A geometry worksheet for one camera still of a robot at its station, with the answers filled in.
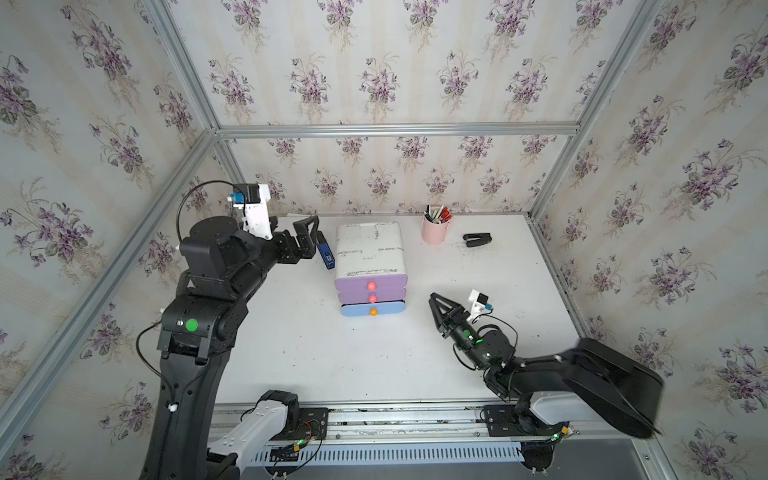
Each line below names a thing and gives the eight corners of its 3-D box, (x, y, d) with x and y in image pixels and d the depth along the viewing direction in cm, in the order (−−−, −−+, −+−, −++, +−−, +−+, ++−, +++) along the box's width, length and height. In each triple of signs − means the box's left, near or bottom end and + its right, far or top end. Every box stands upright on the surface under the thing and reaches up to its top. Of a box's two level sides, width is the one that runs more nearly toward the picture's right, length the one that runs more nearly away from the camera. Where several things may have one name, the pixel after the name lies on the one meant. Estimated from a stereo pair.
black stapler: (465, 247, 112) (467, 243, 111) (462, 237, 115) (463, 233, 114) (491, 245, 113) (493, 241, 111) (487, 236, 116) (489, 232, 114)
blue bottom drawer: (344, 321, 92) (341, 307, 85) (344, 314, 94) (341, 300, 87) (403, 316, 94) (405, 302, 86) (402, 310, 95) (404, 295, 88)
